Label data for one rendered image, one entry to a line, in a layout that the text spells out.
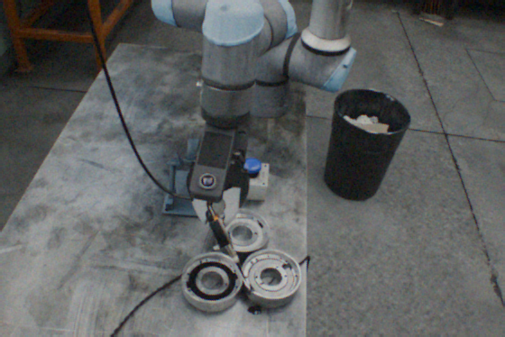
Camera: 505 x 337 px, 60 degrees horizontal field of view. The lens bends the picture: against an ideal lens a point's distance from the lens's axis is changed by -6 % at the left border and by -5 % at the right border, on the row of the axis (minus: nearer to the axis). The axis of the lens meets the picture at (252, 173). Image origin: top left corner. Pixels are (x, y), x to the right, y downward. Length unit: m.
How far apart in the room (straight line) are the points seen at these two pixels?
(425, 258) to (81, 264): 1.53
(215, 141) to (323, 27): 0.49
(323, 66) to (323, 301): 1.01
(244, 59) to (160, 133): 0.58
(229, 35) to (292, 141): 0.60
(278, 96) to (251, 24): 0.62
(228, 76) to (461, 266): 1.69
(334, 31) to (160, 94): 0.51
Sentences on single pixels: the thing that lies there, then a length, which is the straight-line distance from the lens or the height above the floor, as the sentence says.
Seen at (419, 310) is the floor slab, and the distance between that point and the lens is 1.92.
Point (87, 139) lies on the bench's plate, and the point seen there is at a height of 0.80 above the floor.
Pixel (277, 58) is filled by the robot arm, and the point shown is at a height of 0.97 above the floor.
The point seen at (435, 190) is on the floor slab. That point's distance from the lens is 2.41.
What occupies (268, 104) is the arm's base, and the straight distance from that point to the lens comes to 1.19.
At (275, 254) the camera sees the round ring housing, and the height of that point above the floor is 0.83.
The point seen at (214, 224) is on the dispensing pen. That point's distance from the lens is 0.75.
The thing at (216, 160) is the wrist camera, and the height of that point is 1.09.
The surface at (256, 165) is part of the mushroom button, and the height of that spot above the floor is 0.87.
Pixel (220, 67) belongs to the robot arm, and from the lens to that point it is 0.60.
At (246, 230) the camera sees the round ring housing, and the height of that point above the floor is 0.82.
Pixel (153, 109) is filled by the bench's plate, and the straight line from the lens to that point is 1.23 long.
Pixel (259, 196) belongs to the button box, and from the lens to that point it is 0.97.
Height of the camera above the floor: 1.51
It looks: 43 degrees down
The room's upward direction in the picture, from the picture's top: 6 degrees clockwise
